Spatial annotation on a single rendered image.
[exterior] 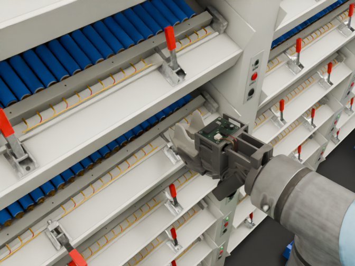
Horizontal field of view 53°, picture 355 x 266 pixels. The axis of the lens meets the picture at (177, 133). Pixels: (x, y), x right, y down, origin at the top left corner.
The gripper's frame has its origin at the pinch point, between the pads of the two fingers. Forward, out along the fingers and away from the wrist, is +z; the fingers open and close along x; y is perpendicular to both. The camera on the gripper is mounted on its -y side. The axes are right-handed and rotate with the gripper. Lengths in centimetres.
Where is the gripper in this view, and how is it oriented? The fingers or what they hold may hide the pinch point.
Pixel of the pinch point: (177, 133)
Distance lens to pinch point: 67.9
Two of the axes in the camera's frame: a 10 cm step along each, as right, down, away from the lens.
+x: -7.3, 5.0, -4.7
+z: -6.8, -4.3, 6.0
